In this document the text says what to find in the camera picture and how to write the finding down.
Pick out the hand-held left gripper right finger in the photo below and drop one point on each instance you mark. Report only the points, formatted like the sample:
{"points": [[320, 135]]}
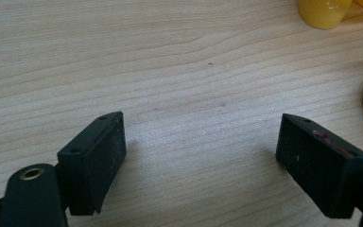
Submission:
{"points": [[321, 164]]}

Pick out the yellow cup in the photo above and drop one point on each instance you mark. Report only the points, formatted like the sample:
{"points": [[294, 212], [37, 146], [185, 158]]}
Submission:
{"points": [[323, 12]]}

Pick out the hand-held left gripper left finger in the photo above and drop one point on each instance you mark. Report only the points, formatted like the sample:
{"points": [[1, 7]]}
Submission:
{"points": [[91, 164]]}

